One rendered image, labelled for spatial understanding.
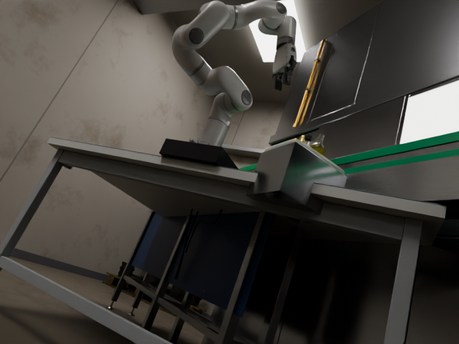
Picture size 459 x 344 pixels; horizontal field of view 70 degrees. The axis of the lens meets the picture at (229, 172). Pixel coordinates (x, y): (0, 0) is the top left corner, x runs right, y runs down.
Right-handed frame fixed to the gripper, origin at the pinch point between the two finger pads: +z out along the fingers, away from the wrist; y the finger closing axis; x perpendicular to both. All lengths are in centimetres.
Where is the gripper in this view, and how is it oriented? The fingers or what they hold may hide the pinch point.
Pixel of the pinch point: (282, 82)
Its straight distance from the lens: 134.1
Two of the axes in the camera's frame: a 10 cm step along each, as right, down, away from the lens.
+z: -1.1, 9.7, -2.2
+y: -4.8, 1.5, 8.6
